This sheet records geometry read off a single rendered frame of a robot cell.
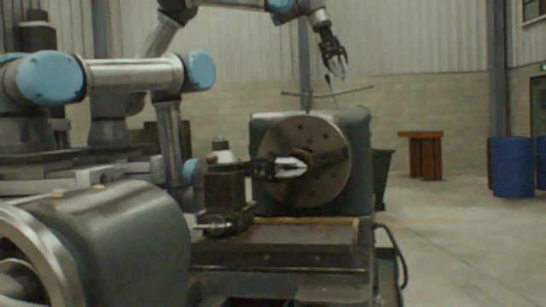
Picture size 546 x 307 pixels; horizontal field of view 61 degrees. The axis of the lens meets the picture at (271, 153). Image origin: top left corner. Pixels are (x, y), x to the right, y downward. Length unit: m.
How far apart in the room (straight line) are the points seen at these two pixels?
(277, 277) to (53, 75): 0.63
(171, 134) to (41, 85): 0.49
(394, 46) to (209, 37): 4.61
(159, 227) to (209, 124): 11.07
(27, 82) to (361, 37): 11.28
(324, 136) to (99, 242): 1.23
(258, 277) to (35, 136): 0.63
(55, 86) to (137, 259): 0.75
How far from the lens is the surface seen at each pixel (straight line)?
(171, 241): 0.45
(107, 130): 1.66
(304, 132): 1.54
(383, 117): 11.99
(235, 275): 0.94
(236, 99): 11.49
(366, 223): 1.71
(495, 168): 7.87
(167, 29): 1.78
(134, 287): 0.40
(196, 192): 1.39
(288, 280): 0.92
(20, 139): 1.21
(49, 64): 1.11
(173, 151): 1.46
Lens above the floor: 1.19
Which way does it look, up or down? 3 degrees down
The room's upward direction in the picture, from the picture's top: 3 degrees counter-clockwise
